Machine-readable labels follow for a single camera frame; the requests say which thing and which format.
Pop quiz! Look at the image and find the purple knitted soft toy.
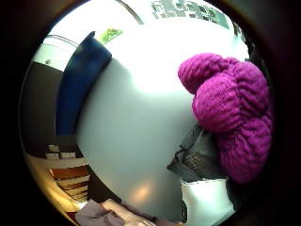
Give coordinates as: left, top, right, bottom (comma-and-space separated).
177, 52, 274, 185

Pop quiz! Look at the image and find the brown striped shelf unit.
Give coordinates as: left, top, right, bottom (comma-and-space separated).
45, 143, 92, 203

